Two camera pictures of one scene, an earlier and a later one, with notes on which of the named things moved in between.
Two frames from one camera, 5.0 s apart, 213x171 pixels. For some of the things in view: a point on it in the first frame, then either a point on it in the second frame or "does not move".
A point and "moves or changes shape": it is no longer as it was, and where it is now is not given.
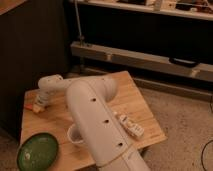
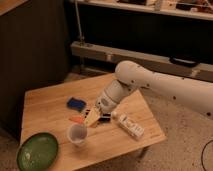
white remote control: (133, 128) does not move
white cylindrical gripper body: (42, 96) -> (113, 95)
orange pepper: (29, 106) moves or changes shape
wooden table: (55, 120) does not move
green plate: (38, 152) does not move
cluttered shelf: (199, 9) does not move
